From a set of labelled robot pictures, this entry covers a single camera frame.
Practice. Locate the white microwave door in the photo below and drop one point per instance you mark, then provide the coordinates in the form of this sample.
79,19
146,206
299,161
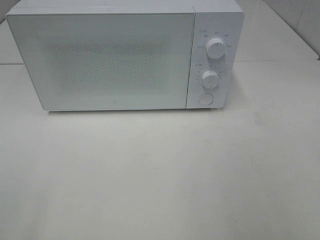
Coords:
106,61

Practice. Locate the round white door button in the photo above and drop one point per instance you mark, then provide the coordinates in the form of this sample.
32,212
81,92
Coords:
206,99

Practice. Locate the white microwave knob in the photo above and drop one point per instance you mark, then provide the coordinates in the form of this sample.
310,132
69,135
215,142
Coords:
210,79
215,47

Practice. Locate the white microwave oven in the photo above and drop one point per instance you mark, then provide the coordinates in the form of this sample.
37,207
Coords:
212,18

